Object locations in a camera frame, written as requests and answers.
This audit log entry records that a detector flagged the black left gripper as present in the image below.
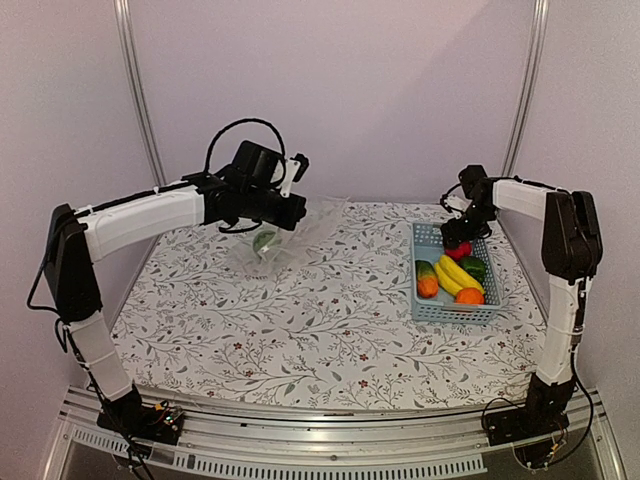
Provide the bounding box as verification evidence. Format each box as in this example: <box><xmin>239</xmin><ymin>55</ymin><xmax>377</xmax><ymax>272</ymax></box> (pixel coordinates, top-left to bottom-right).
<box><xmin>243</xmin><ymin>186</ymin><xmax>307</xmax><ymax>231</ymax></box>

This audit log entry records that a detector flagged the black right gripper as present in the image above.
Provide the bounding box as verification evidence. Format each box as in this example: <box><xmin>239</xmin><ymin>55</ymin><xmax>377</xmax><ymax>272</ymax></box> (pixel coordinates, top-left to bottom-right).
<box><xmin>442</xmin><ymin>204</ymin><xmax>496</xmax><ymax>249</ymax></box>

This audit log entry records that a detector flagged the red apple toy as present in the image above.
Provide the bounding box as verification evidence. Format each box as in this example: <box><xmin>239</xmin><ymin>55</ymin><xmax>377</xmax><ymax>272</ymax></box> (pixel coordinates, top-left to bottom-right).
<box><xmin>445</xmin><ymin>242</ymin><xmax>472</xmax><ymax>262</ymax></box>

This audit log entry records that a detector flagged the green watermelon toy ball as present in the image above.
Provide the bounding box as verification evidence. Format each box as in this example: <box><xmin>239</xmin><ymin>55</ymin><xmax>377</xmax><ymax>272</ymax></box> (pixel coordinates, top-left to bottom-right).
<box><xmin>252</xmin><ymin>230</ymin><xmax>277</xmax><ymax>255</ymax></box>

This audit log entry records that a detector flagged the dark green pepper toy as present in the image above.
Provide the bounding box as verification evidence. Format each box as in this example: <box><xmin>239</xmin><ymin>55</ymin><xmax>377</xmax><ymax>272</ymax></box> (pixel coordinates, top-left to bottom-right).
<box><xmin>459</xmin><ymin>256</ymin><xmax>487</xmax><ymax>284</ymax></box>

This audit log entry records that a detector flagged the clear zip top bag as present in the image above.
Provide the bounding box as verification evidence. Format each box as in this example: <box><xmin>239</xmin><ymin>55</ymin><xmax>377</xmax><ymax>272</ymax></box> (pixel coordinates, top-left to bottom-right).
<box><xmin>229</xmin><ymin>196</ymin><xmax>348</xmax><ymax>277</ymax></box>

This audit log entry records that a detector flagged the green orange carrot toy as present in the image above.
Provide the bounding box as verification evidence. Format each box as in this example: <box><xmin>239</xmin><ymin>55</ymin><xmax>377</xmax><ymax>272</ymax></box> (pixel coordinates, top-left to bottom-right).
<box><xmin>415</xmin><ymin>260</ymin><xmax>439</xmax><ymax>299</ymax></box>

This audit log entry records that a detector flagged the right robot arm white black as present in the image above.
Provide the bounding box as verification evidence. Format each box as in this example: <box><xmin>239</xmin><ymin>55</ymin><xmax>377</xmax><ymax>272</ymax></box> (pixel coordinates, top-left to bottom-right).
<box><xmin>441</xmin><ymin>165</ymin><xmax>603</xmax><ymax>436</ymax></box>

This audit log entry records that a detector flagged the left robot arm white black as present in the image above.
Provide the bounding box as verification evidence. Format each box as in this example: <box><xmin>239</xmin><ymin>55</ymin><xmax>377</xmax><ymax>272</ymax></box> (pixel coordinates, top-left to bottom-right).
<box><xmin>43</xmin><ymin>140</ymin><xmax>309</xmax><ymax>434</ymax></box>

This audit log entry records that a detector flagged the light blue plastic basket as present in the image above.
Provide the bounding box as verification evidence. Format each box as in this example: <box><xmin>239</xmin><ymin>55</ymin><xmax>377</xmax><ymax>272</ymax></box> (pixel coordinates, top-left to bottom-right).
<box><xmin>410</xmin><ymin>222</ymin><xmax>503</xmax><ymax>325</ymax></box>

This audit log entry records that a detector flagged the yellow banana toy bunch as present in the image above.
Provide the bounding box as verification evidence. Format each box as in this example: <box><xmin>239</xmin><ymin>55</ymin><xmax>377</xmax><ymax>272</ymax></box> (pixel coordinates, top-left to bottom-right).
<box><xmin>434</xmin><ymin>255</ymin><xmax>485</xmax><ymax>296</ymax></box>

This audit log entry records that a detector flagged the orange toy fruit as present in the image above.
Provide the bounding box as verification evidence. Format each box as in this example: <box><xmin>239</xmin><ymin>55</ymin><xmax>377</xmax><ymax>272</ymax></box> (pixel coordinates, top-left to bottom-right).
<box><xmin>455</xmin><ymin>287</ymin><xmax>485</xmax><ymax>305</ymax></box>

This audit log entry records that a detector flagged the floral patterned table mat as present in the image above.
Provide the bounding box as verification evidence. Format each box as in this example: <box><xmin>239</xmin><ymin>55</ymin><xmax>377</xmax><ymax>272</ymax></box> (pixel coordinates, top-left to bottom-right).
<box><xmin>111</xmin><ymin>203</ymin><xmax>545</xmax><ymax>410</ymax></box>

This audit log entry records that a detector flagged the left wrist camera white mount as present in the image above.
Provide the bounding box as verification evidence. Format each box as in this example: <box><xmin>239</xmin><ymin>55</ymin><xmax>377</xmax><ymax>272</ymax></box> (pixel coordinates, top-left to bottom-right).
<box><xmin>271</xmin><ymin>153</ymin><xmax>309</xmax><ymax>198</ymax></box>

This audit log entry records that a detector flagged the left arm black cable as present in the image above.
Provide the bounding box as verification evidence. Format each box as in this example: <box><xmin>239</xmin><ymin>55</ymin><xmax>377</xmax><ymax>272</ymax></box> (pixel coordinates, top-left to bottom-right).
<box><xmin>204</xmin><ymin>118</ymin><xmax>287</xmax><ymax>176</ymax></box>

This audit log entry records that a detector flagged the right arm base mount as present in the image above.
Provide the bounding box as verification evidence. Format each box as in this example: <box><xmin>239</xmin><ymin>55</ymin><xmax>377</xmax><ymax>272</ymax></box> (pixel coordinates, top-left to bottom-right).
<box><xmin>481</xmin><ymin>375</ymin><xmax>576</xmax><ymax>469</ymax></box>

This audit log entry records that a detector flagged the front aluminium rail frame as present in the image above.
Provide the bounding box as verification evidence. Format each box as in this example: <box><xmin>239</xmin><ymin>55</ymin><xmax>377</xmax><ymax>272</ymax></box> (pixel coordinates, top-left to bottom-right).
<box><xmin>43</xmin><ymin>387</ymin><xmax>629</xmax><ymax>479</ymax></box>

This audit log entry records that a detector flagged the right aluminium frame post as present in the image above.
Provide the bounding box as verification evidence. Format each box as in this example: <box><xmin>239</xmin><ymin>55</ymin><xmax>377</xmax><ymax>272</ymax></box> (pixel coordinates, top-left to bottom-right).
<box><xmin>501</xmin><ymin>0</ymin><xmax>549</xmax><ymax>176</ymax></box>

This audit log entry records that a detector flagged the aluminium frame post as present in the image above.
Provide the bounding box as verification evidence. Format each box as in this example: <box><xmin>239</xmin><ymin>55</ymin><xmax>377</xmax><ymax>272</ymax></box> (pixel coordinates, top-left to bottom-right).
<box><xmin>113</xmin><ymin>0</ymin><xmax>167</xmax><ymax>185</ymax></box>
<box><xmin>501</xmin><ymin>0</ymin><xmax>549</xmax><ymax>176</ymax></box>

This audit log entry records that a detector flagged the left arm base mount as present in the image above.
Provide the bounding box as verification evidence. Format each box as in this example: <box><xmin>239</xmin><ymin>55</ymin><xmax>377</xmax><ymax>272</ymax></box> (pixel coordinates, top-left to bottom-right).
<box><xmin>97</xmin><ymin>385</ymin><xmax>185</xmax><ymax>445</ymax></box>

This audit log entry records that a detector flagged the left aluminium frame post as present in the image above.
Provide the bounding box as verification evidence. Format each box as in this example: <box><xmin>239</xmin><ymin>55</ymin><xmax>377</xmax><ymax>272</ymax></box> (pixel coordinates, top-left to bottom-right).
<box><xmin>113</xmin><ymin>0</ymin><xmax>167</xmax><ymax>185</ymax></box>

